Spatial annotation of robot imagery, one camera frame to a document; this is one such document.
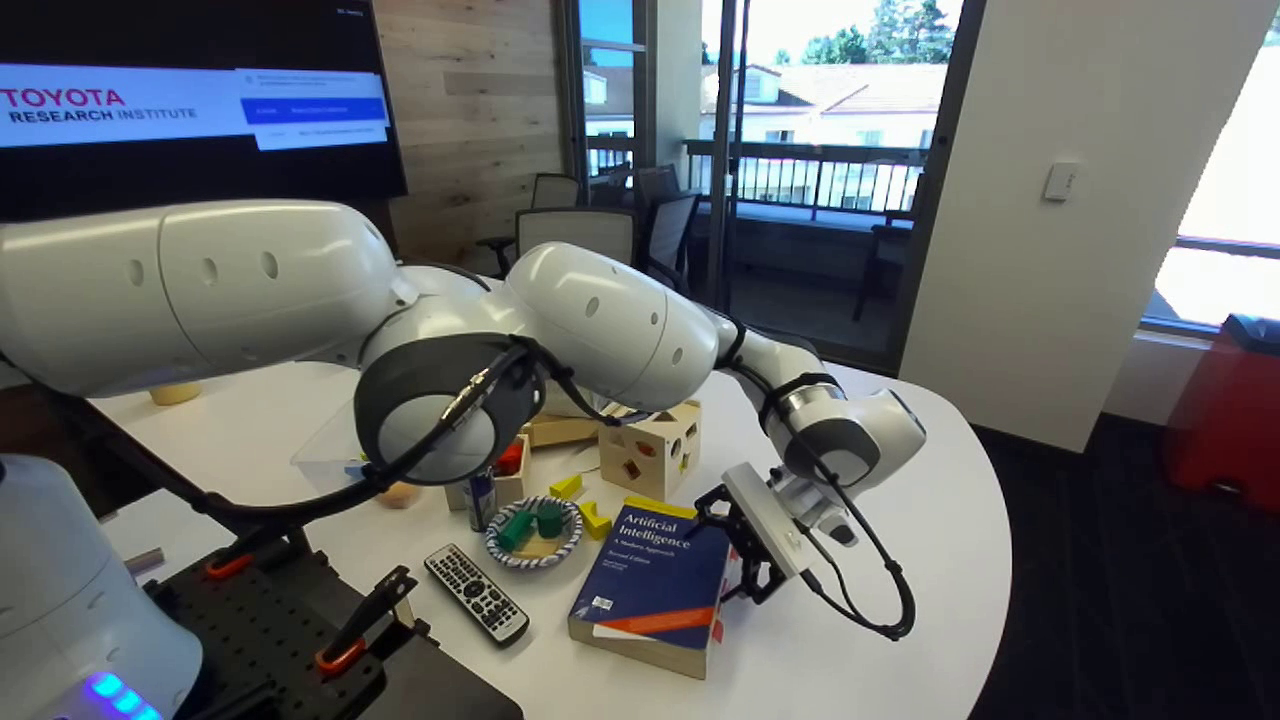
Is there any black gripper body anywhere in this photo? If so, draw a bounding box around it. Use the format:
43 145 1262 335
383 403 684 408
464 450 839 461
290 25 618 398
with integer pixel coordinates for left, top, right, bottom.
713 490 783 594

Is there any blue textbook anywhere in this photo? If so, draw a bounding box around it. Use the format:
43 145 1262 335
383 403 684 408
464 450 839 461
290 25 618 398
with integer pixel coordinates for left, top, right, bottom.
569 493 736 686

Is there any wooden shape sorter cube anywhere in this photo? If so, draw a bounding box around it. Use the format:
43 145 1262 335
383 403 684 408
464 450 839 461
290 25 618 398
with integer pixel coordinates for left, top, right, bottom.
597 398 707 507

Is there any flat wooden tray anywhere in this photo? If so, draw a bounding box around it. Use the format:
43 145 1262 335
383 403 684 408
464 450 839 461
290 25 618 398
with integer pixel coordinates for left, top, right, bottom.
527 411 603 456

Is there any patterned rim plate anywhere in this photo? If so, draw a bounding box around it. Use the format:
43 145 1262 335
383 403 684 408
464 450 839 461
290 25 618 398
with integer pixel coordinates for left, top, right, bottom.
478 498 586 575

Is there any small wooden box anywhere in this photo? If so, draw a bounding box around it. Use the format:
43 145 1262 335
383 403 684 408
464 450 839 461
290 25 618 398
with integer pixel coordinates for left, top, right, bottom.
453 437 536 517

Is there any small blue cap bottle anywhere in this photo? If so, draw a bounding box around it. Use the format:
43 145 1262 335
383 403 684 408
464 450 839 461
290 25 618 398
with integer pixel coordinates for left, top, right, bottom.
461 478 500 535

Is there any black remote control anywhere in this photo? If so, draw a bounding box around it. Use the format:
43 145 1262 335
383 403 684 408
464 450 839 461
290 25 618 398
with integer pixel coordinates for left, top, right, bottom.
420 541 536 653

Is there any dark office chair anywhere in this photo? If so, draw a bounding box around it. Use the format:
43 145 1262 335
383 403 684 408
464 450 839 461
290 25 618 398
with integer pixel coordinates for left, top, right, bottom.
633 191 703 312

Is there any black balcony chair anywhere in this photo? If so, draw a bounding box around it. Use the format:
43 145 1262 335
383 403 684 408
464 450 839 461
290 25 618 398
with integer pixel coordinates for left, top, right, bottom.
851 216 929 326

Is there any grey office chair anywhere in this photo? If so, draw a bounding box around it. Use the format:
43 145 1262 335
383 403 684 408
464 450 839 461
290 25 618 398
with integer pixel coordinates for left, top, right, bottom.
512 206 641 267

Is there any balcony railing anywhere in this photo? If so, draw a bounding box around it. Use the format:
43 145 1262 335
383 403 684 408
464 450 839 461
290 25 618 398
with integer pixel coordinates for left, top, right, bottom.
674 137 933 224

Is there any black orange clamp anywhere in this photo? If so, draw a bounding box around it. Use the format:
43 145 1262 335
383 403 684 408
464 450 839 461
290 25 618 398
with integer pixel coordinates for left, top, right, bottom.
311 563 420 681
198 511 320 583

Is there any black perforated base board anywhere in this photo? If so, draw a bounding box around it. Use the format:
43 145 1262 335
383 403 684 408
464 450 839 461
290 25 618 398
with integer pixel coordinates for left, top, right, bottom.
138 533 527 720

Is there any red bin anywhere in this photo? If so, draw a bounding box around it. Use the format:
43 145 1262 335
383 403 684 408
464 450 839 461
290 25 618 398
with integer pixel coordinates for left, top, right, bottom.
1157 312 1280 521

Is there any tan water bottle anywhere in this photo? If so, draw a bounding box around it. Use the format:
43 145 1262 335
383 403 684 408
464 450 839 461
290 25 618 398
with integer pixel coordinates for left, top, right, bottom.
146 380 207 411

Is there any white side board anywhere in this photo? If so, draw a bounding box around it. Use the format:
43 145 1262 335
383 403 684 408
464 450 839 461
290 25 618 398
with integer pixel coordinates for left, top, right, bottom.
100 490 225 588

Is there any large TV screen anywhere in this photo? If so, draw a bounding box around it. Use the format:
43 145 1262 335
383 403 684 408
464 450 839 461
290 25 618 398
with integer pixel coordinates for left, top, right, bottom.
0 0 410 224

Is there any silver wrist camera bar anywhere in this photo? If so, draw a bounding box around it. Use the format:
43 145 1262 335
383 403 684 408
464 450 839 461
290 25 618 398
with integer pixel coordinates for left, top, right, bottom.
714 461 821 581

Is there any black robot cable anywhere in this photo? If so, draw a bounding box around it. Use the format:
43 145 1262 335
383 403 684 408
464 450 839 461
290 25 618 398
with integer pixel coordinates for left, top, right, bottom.
0 335 921 643

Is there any white light switch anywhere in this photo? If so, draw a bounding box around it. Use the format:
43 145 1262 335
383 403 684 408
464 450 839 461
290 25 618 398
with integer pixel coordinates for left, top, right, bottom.
1035 161 1078 208

